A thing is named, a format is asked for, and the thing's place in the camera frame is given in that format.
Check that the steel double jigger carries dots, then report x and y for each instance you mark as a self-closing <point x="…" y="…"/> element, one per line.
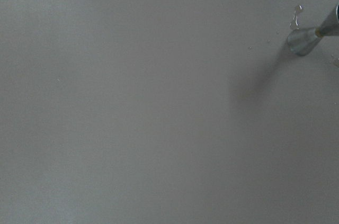
<point x="301" y="41"/>

